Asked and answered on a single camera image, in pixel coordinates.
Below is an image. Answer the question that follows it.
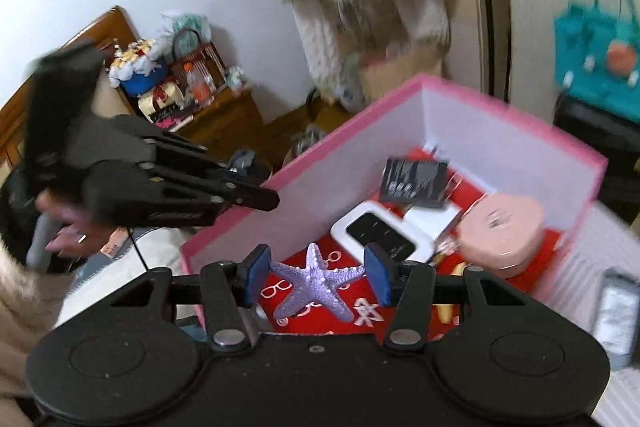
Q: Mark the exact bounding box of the wooden headboard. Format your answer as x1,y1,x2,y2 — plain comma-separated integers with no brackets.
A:
0,4,146,168

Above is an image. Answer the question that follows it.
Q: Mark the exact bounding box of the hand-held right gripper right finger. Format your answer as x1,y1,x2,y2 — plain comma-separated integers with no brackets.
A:
364,243,528,352

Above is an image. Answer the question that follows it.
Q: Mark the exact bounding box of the orange drink bottle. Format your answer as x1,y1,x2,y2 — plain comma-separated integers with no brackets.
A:
182,62,216,108

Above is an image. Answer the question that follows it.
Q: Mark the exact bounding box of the pink round case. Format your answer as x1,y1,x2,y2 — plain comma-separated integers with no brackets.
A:
456,192,546,279

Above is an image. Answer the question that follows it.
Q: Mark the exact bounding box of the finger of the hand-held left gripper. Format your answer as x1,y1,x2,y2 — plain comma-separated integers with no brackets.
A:
149,176,281,228
149,133,262,188

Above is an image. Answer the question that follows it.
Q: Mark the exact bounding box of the person's left hand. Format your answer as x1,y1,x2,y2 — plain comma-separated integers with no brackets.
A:
37,199,109,258

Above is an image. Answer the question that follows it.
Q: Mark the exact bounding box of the wooden nightstand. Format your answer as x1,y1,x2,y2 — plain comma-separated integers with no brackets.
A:
170,84,266,168

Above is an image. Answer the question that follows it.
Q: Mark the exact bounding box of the pink cardboard box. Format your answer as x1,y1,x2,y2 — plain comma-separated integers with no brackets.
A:
180,74,608,338

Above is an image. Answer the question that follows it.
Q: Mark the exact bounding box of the silver foil packet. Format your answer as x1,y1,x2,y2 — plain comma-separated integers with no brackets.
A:
592,269,640,355

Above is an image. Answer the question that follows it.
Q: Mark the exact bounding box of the black packet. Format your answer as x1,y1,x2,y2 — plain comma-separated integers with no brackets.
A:
379,157,450,209

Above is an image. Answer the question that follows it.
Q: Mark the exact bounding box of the red yellow box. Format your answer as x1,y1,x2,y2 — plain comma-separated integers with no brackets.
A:
137,79,183,118

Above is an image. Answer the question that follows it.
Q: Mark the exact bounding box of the teal felt bag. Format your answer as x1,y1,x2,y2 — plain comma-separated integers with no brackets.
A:
552,0,640,122

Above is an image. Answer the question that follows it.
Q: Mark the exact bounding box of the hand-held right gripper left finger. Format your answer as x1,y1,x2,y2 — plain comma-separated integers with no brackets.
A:
107,244,273,349

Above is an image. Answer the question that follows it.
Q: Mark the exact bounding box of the white charger plug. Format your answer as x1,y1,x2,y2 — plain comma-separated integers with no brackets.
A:
402,202,463,240

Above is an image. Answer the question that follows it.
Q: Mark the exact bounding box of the person's left forearm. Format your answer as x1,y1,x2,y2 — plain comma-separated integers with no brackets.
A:
0,232,81,408

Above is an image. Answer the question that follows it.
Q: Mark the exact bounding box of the blue bowl with flowers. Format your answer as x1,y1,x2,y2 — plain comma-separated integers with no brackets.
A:
107,39,168,98

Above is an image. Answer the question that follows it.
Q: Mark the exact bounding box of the striped tote bag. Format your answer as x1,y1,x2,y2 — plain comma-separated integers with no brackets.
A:
170,27,226,92

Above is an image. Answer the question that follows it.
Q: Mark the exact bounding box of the white textured fleece robe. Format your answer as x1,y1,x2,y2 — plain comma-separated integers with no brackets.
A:
290,0,451,98

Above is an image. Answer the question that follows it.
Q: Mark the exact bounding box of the black suitcase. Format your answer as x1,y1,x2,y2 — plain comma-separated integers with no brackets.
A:
552,94,640,228

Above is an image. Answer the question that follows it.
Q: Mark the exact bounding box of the red printed paper sheet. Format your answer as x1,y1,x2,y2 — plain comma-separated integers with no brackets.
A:
255,147,566,343

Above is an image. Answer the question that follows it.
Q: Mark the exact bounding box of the purple starfish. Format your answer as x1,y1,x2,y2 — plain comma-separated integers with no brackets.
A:
270,243,368,323

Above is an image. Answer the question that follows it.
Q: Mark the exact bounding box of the striped bed sheet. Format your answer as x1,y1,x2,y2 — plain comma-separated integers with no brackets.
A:
55,202,640,427

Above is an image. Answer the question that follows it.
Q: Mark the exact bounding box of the grey white sneaker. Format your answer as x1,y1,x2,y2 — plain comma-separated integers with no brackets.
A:
287,124,331,158

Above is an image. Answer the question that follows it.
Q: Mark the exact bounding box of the black cable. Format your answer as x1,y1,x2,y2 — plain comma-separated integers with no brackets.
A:
127,227,151,275

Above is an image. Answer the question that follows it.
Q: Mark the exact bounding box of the white power bank black face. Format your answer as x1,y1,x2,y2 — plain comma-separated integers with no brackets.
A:
330,201,435,265

